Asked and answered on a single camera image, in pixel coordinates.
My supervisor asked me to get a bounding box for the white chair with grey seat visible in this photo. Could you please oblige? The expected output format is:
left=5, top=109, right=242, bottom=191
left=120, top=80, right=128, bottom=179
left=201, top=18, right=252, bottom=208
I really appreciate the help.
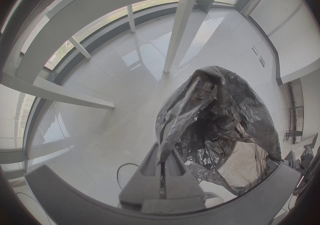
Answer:
left=0, top=0, right=208, bottom=110

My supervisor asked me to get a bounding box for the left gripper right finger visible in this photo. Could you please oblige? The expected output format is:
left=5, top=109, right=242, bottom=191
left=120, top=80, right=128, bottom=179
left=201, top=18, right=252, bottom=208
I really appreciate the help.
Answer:
left=164, top=150, right=206, bottom=207

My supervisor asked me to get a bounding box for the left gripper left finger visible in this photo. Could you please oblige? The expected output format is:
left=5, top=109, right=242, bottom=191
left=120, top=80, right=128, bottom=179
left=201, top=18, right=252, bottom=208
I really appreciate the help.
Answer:
left=118, top=143, right=163, bottom=205

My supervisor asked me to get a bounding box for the black plastic bag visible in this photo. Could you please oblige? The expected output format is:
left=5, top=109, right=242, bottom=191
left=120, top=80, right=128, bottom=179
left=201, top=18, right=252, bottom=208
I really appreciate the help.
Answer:
left=155, top=65, right=283, bottom=197

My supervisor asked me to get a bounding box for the black metal frame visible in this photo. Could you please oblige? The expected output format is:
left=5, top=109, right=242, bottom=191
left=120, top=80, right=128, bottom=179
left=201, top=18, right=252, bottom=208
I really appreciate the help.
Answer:
left=284, top=82, right=304, bottom=142

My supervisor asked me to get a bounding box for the white desk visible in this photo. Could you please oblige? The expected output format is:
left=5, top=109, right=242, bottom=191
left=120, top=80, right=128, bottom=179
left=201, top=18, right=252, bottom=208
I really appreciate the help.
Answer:
left=266, top=0, right=320, bottom=86

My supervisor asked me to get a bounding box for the black cable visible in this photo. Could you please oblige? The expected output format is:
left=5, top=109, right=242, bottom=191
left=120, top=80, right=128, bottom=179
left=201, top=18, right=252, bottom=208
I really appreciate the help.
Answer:
left=116, top=163, right=142, bottom=191

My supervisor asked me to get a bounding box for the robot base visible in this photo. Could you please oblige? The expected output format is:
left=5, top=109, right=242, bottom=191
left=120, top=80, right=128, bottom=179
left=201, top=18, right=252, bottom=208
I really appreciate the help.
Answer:
left=203, top=192, right=225, bottom=207

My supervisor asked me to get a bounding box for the window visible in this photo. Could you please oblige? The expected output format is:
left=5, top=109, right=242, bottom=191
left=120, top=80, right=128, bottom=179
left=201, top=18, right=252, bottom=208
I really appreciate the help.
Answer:
left=0, top=0, right=275, bottom=169

